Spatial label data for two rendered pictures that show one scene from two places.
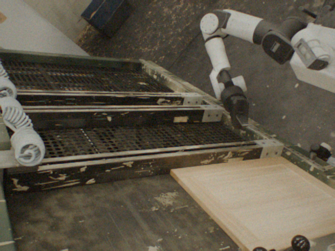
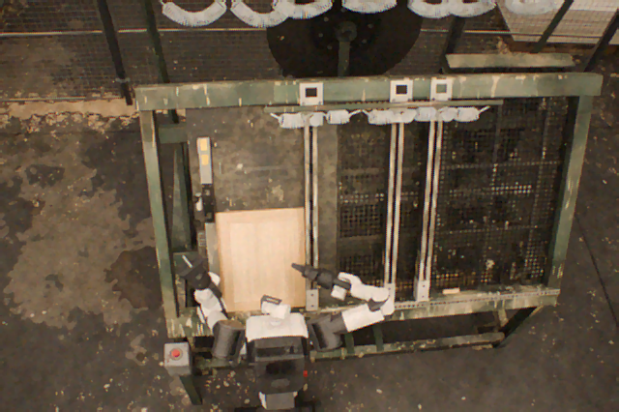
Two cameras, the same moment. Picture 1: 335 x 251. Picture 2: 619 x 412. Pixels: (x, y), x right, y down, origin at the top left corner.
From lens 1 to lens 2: 2.02 m
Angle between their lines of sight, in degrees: 52
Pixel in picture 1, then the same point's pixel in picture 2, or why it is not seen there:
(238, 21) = (359, 310)
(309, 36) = (278, 309)
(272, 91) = not seen: outside the picture
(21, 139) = (291, 118)
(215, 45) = (368, 292)
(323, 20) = (293, 338)
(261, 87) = not seen: outside the picture
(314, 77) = not seen: hidden behind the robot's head
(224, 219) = (247, 214)
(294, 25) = (324, 339)
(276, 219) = (240, 246)
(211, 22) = (377, 295)
